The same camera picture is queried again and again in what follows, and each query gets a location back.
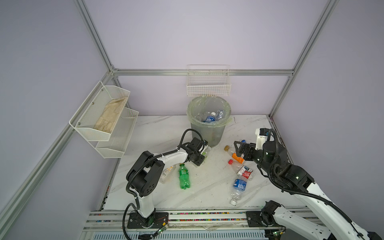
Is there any clear bottle yellow label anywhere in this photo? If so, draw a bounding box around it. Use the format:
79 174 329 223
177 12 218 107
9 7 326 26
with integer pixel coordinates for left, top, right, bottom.
160 165 176 184

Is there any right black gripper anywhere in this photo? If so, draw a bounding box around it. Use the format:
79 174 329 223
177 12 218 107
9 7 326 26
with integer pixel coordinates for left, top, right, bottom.
231 139 274 177

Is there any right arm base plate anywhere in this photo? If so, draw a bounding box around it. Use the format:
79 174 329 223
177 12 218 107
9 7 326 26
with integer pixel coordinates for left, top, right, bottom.
246 211 267 228

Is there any white wire wall basket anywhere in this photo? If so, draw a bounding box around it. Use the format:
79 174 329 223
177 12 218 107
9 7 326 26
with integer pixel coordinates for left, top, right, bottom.
187 65 232 97

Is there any red label crushed bottle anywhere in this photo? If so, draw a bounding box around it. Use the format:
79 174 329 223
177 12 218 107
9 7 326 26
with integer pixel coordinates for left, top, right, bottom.
228 160 254 180

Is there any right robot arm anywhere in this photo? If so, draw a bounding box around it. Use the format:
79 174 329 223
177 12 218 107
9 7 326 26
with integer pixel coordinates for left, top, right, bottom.
234 128 381 240

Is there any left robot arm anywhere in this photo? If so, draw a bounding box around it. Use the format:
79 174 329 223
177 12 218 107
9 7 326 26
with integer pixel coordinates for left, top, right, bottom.
126 129 208 219

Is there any blue label bottle front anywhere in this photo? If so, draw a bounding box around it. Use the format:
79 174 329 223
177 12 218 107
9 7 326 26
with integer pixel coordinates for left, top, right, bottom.
230 178 247 206

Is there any orange label bottle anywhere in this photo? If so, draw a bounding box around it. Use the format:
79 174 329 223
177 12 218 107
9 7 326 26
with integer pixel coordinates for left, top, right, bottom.
224 145 245 164

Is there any white mesh lower shelf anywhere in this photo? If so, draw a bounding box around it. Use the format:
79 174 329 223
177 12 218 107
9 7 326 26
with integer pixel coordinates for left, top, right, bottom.
96 108 139 159

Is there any mesh waste bin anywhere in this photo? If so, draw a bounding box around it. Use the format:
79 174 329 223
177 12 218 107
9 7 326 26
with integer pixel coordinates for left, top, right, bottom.
187 95 232 148

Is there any white mesh shelf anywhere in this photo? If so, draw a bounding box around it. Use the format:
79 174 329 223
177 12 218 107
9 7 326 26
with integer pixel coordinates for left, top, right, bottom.
96 108 139 159
69 82 130 142

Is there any green soda bottle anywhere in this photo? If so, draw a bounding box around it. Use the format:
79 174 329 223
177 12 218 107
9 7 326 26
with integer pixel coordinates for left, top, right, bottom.
178 164 191 190

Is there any clear crushed bottle purple print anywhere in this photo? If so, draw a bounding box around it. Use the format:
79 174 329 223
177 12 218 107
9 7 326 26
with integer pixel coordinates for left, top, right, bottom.
216 110 226 121

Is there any beige cloth in shelf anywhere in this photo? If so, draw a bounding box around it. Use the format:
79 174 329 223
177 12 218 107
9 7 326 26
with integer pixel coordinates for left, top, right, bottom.
94 97 128 134

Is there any blue label bottle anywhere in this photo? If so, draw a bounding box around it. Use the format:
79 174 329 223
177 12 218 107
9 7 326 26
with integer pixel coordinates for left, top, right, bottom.
203 112 217 123
230 178 247 206

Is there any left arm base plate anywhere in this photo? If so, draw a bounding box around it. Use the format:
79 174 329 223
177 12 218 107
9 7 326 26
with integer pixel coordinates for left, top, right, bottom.
126 212 169 229

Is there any white mesh upper shelf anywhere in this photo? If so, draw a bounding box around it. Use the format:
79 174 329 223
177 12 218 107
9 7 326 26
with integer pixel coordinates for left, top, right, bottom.
69 82 130 142

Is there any crushed bottle green label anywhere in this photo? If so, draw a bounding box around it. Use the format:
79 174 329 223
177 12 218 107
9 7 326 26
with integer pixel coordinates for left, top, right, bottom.
202 146 212 157

